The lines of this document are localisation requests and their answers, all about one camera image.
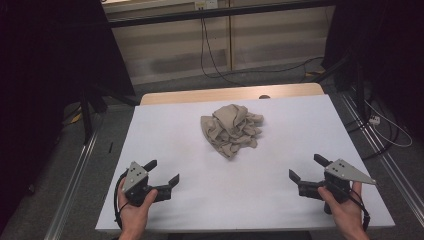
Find white table mat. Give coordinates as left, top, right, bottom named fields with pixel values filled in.
left=95, top=94, right=396, bottom=233

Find wooden table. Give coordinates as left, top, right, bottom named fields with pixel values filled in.
left=139, top=82, right=325, bottom=106

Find black floor cable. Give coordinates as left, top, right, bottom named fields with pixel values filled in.
left=344, top=96, right=401, bottom=161

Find black hanging cable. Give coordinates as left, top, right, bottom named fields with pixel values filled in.
left=203, top=18, right=246, bottom=87
left=199, top=18, right=325, bottom=81

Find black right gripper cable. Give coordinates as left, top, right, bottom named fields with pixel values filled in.
left=346, top=189, right=372, bottom=233

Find black horizontal bar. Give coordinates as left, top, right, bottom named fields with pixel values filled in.
left=106, top=0, right=338, bottom=29

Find person's left hand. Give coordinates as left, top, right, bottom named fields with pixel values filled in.
left=117, top=178, right=160, bottom=234

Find light wooden cabinet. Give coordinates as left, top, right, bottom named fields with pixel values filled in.
left=111, top=6, right=336, bottom=86

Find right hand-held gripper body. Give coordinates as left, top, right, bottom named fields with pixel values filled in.
left=297, top=158, right=378, bottom=215

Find person's right hand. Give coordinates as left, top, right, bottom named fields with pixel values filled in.
left=317, top=181, right=368, bottom=234

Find white cable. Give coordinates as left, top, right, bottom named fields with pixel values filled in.
left=363, top=99, right=414, bottom=148

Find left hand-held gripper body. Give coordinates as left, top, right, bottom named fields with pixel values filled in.
left=121, top=161, right=173, bottom=207

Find white wall socket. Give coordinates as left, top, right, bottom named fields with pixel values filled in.
left=194, top=0, right=219, bottom=10

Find black metal stand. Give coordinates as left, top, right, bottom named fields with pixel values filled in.
left=78, top=84, right=138, bottom=146
left=313, top=53, right=368, bottom=124

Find beige pants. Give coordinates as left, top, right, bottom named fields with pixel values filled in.
left=200, top=103, right=265, bottom=160

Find aluminium floor rail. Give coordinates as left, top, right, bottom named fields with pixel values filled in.
left=339, top=93, right=424, bottom=228
left=43, top=128, right=101, bottom=240

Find black curtain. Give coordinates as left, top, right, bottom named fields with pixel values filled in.
left=0, top=0, right=136, bottom=234
left=321, top=0, right=424, bottom=141

